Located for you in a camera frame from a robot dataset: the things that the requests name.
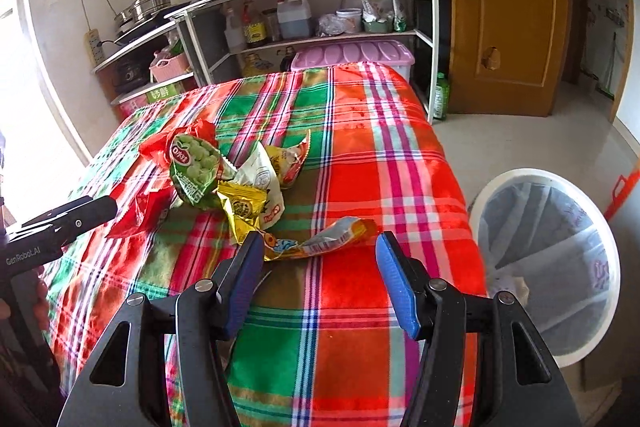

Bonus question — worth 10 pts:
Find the steel pot with lid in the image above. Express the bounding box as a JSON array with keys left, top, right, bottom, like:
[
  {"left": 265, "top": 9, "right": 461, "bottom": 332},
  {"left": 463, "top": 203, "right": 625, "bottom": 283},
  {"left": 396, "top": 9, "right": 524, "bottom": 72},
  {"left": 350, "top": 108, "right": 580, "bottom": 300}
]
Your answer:
[{"left": 114, "top": 0, "right": 171, "bottom": 29}]

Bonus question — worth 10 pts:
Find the white trash bin with liner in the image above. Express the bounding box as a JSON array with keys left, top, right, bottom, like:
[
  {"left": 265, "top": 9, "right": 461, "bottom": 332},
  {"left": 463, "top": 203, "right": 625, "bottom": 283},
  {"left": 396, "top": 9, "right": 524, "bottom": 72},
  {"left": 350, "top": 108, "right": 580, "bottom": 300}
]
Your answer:
[{"left": 469, "top": 168, "right": 622, "bottom": 367}]

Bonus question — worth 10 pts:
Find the white oil jug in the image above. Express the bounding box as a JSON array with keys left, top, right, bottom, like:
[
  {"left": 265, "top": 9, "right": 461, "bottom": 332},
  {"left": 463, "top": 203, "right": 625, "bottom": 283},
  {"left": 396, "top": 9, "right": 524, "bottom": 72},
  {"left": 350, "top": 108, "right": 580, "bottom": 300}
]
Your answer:
[{"left": 277, "top": 0, "right": 314, "bottom": 40}]

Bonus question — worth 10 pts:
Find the red green plaid tablecloth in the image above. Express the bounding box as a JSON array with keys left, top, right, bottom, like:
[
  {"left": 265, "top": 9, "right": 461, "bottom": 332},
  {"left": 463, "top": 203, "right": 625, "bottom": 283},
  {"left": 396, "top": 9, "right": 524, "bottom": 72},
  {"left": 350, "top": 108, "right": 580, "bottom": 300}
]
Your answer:
[{"left": 46, "top": 64, "right": 485, "bottom": 426}]

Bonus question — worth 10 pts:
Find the pink basket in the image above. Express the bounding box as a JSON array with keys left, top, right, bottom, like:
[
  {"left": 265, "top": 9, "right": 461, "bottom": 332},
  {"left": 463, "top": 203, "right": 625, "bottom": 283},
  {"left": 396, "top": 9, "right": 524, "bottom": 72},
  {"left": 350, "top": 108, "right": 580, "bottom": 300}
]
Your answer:
[{"left": 150, "top": 53, "right": 191, "bottom": 82}]

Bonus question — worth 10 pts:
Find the wooden door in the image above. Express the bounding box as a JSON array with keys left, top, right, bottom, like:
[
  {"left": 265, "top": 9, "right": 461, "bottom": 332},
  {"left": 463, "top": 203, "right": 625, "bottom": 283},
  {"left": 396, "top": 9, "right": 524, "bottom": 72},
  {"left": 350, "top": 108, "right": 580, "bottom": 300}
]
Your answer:
[{"left": 449, "top": 0, "right": 570, "bottom": 117}]

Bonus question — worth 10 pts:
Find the soy sauce bottle yellow label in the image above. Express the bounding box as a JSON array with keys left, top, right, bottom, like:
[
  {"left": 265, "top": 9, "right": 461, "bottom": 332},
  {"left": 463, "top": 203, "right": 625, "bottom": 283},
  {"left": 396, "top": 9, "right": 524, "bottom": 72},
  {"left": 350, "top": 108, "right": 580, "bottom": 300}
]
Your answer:
[{"left": 242, "top": 0, "right": 268, "bottom": 48}]

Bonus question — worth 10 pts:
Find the orange blue snack wrapper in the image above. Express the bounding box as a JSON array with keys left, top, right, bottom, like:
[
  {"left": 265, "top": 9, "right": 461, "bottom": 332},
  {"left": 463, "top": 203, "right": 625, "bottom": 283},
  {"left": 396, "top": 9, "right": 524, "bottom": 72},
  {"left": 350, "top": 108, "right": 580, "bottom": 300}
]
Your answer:
[{"left": 262, "top": 217, "right": 378, "bottom": 261}]

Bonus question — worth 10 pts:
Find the green bottle on floor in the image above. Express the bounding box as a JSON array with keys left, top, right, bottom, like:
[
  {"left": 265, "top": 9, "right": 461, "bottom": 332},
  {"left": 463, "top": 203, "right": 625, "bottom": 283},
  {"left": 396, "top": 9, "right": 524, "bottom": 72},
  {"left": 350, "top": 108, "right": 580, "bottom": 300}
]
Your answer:
[{"left": 434, "top": 72, "right": 450, "bottom": 120}]

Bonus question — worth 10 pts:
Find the white printed snack bag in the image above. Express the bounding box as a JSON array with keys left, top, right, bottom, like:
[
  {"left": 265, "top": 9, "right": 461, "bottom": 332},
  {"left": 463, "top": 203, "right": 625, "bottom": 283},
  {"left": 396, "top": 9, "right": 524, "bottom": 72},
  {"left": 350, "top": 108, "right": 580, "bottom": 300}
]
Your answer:
[{"left": 232, "top": 142, "right": 285, "bottom": 230}]

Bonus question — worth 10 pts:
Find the wall power strip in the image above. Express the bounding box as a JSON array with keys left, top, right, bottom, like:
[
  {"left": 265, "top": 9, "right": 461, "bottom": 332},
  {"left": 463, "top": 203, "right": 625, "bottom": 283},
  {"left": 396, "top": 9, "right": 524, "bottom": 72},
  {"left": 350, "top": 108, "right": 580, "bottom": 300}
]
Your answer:
[{"left": 85, "top": 28, "right": 105, "bottom": 67}]

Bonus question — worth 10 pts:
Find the gold snack wrapper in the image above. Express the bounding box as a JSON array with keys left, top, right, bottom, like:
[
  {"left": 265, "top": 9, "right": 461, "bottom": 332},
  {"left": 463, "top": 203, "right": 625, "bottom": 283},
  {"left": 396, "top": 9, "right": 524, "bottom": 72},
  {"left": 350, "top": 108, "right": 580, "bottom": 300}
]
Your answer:
[{"left": 216, "top": 181, "right": 267, "bottom": 245}]

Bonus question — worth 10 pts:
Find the white lidded tub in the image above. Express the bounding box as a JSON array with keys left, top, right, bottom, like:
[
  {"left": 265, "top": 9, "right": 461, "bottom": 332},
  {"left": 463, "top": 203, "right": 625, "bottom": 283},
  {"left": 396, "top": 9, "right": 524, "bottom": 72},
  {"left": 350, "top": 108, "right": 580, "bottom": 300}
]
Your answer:
[{"left": 335, "top": 8, "right": 362, "bottom": 35}]

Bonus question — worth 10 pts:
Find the red plastic bag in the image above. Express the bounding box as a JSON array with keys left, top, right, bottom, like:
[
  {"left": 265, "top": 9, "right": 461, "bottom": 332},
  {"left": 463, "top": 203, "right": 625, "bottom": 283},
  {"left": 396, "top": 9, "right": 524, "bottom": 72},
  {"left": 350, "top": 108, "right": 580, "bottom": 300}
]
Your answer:
[{"left": 107, "top": 119, "right": 217, "bottom": 239}]

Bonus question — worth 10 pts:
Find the person's left hand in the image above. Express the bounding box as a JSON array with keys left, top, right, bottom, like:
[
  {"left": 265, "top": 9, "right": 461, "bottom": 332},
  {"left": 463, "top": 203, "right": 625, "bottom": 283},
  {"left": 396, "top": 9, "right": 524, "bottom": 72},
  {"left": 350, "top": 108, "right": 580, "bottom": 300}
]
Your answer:
[{"left": 28, "top": 277, "right": 50, "bottom": 332}]

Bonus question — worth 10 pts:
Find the green pea snack bag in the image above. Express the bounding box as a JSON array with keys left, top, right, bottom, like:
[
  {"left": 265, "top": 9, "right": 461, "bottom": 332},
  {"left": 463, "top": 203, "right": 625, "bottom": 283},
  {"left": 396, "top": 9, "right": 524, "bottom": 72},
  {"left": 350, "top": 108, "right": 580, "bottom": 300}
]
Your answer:
[{"left": 169, "top": 133, "right": 236, "bottom": 210}]

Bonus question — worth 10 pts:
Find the pink lidded storage box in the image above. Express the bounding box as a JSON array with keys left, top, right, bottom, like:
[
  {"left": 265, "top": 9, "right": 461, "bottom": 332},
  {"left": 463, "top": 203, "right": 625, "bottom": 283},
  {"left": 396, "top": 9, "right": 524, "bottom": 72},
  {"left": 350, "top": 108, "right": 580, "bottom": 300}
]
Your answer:
[{"left": 291, "top": 39, "right": 414, "bottom": 80}]

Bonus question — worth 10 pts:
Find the white metal kitchen shelf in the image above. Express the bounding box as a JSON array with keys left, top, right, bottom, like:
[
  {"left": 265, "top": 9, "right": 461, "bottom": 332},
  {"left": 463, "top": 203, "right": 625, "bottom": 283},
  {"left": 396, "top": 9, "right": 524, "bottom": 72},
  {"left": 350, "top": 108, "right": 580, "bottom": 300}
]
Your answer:
[{"left": 93, "top": 0, "right": 411, "bottom": 117}]

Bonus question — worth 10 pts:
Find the yellow red snack wrapper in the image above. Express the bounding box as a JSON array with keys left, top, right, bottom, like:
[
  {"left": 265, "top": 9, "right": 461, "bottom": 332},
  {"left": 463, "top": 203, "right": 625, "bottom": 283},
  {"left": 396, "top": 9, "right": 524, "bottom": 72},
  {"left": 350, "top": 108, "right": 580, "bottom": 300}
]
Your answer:
[{"left": 265, "top": 131, "right": 311, "bottom": 190}]

